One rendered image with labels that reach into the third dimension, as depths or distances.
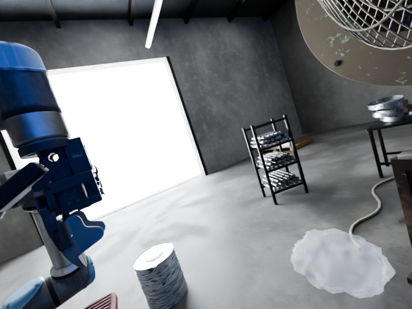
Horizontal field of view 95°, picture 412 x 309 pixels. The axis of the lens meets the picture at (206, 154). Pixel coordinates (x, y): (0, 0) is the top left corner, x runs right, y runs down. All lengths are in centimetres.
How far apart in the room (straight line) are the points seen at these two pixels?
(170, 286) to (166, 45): 532
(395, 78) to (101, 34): 539
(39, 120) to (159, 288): 131
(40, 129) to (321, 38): 98
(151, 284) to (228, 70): 575
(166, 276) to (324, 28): 157
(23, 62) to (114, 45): 516
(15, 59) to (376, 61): 96
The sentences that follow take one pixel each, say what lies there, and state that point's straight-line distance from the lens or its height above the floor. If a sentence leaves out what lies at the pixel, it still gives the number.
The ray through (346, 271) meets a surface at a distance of 129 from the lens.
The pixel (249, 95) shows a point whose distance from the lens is 646.
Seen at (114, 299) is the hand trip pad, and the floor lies 76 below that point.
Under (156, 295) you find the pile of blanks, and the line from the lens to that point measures 156.
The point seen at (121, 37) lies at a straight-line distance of 567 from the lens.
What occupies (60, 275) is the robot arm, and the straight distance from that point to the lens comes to 97.
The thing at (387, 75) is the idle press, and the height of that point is 99.
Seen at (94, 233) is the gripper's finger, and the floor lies 89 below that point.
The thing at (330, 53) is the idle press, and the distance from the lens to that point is 101.
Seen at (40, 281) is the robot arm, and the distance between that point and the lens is 101.
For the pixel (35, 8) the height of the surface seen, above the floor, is 430.
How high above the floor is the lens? 98
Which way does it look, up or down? 5 degrees down
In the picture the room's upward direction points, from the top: 18 degrees counter-clockwise
